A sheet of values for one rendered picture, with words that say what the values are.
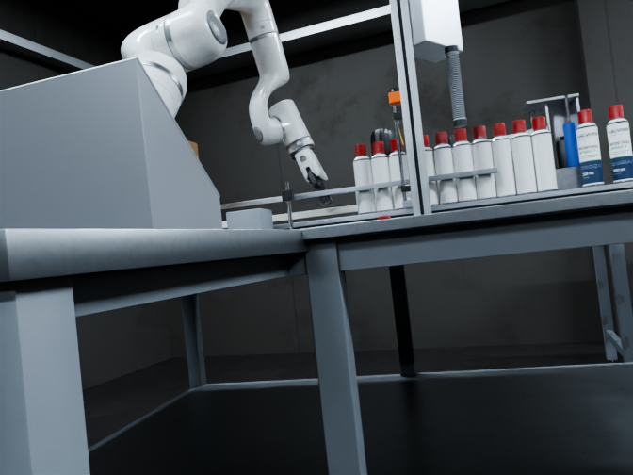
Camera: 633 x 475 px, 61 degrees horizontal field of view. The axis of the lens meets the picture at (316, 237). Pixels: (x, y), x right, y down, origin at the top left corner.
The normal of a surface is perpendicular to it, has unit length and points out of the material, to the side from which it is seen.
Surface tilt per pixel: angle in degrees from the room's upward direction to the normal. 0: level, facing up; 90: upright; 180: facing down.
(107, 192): 90
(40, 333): 90
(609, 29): 90
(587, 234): 90
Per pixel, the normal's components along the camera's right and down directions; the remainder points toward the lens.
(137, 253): 0.93, -0.11
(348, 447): -0.23, 0.00
